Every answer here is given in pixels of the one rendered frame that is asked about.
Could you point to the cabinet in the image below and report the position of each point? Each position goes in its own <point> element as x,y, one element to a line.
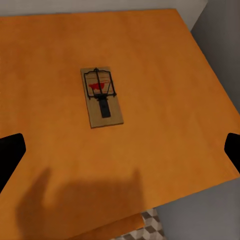
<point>78,183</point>

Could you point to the mousetrap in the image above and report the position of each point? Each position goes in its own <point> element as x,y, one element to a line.
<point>101,97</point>

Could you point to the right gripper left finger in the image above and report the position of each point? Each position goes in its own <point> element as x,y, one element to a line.
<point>12,149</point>

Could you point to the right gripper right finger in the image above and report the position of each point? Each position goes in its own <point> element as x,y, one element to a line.
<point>232,149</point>

